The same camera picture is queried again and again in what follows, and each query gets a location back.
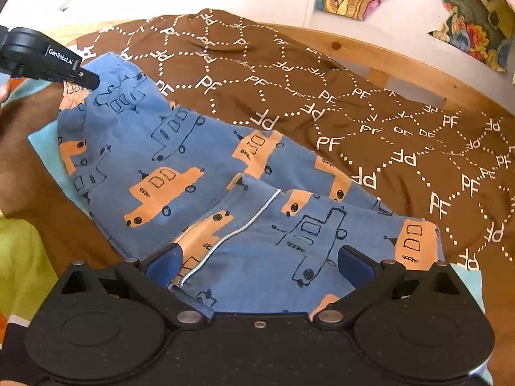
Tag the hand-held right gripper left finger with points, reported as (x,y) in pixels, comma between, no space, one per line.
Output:
(165,260)

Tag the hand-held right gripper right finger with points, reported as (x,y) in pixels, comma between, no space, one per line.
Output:
(355,263)

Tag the torn colourful wall poster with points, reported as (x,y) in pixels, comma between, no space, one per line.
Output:
(474,20)

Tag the wooden bed frame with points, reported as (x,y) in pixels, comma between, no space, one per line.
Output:
(358,46)

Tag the brown patterned blanket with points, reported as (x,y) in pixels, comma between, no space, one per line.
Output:
(322,100)

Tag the blue car print pants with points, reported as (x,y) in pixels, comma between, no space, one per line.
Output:
(161,161)

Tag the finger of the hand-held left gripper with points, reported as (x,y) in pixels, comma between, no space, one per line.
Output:
(86,79)

